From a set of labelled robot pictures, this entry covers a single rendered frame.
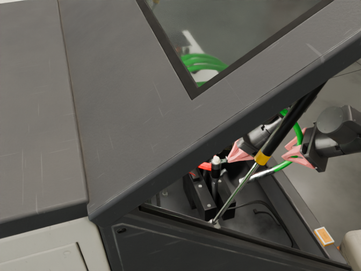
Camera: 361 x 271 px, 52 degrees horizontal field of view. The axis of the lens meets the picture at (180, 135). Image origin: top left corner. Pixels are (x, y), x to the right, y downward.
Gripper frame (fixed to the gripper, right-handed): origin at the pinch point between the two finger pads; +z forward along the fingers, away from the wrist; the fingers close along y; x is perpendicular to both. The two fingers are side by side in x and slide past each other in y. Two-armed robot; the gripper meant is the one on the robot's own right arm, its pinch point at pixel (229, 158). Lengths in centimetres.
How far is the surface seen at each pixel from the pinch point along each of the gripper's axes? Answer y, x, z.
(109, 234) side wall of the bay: 40, 41, -6
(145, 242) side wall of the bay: 33, 40, -6
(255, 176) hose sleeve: -0.9, 9.8, -6.1
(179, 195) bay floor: -8.7, -10.3, 31.4
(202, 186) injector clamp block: -3.8, -1.7, 15.2
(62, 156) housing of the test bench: 49, 33, -8
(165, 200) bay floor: -5.0, -8.5, 34.6
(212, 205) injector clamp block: -5.3, 5.6, 13.5
